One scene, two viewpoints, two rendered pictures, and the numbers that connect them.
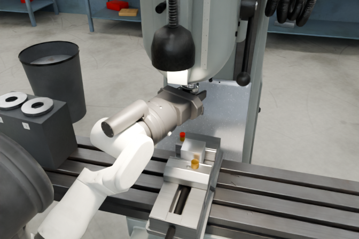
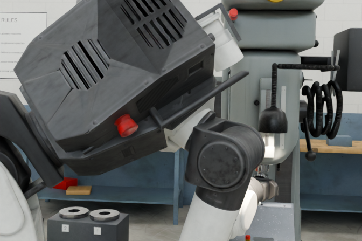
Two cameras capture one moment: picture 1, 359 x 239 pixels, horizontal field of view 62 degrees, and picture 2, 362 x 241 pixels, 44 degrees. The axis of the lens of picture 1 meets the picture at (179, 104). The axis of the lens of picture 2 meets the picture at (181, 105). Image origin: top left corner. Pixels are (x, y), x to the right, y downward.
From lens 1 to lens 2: 0.75 m
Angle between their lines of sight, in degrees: 32
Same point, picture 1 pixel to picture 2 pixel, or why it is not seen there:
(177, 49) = (280, 118)
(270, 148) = not seen: outside the picture
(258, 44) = (294, 163)
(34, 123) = (109, 225)
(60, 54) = not seen: hidden behind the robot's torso
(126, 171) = (246, 211)
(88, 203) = not seen: hidden behind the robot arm
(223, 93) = (267, 216)
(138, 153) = (251, 200)
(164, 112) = (256, 183)
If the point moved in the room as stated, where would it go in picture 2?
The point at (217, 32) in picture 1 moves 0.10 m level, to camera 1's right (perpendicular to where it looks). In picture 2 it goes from (290, 121) to (325, 121)
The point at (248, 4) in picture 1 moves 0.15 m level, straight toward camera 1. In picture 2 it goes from (302, 108) to (313, 112)
